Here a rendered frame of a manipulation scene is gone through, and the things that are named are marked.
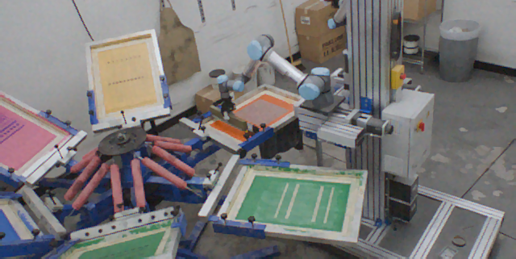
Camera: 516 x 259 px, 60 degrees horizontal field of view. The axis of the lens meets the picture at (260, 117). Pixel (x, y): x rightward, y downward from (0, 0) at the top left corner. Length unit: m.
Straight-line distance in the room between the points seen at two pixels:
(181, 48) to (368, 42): 2.95
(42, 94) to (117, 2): 1.18
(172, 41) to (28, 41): 1.51
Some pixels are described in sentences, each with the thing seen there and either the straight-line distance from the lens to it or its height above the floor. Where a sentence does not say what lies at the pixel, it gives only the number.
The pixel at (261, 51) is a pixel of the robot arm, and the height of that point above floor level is 1.67.
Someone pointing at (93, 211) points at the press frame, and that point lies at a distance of 2.91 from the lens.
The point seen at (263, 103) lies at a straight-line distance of 3.66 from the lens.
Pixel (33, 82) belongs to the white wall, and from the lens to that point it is 4.74.
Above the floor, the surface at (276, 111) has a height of 0.96.
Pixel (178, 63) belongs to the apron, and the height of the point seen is 0.74.
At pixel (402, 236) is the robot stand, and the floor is 0.21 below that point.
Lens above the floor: 2.71
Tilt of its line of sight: 30 degrees down
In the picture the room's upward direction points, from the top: 9 degrees counter-clockwise
